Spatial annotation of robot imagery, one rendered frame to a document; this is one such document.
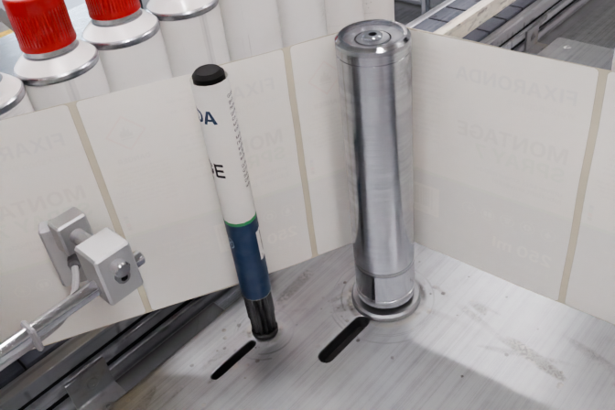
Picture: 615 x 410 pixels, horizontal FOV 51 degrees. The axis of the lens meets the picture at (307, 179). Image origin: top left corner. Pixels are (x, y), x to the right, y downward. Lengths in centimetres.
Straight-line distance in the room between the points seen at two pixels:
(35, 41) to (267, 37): 18
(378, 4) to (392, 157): 30
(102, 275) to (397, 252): 17
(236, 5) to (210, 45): 4
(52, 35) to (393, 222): 23
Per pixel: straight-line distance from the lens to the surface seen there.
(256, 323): 41
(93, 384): 49
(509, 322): 43
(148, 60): 45
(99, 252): 31
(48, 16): 41
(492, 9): 77
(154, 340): 50
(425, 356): 41
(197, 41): 47
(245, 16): 49
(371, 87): 32
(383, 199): 36
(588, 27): 91
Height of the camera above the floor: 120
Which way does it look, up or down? 36 degrees down
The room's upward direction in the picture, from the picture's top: 8 degrees counter-clockwise
